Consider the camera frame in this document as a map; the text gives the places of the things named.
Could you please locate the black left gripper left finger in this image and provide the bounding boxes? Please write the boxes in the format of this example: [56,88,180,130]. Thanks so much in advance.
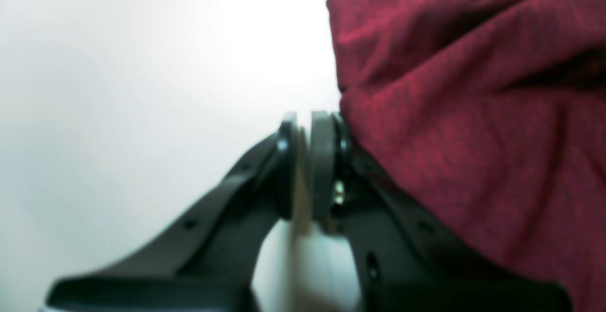
[45,113,298,312]

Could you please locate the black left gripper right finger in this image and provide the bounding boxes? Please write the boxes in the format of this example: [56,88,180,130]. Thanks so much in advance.
[310,111,573,312]

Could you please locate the dark red long-sleeve t-shirt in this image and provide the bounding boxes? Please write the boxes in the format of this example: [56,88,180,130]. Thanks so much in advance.
[327,0,606,312]

